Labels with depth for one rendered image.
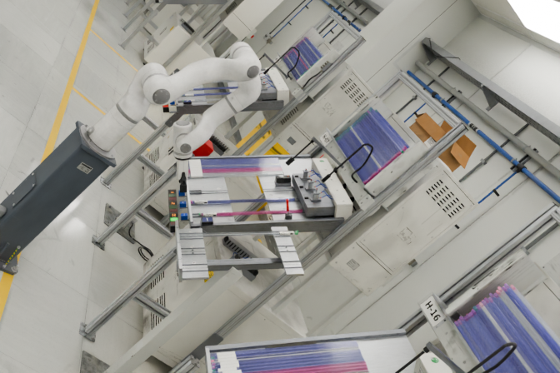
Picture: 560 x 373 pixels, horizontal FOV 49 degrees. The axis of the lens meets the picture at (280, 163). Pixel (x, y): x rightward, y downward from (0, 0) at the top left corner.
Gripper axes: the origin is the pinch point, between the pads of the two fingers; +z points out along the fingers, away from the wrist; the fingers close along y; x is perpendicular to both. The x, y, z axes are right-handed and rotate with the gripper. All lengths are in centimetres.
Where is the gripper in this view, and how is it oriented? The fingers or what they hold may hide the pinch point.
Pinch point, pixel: (182, 186)
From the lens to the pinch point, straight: 288.8
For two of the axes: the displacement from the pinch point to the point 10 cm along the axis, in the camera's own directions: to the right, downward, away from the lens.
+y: 1.9, 4.5, -8.7
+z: -0.7, 8.9, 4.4
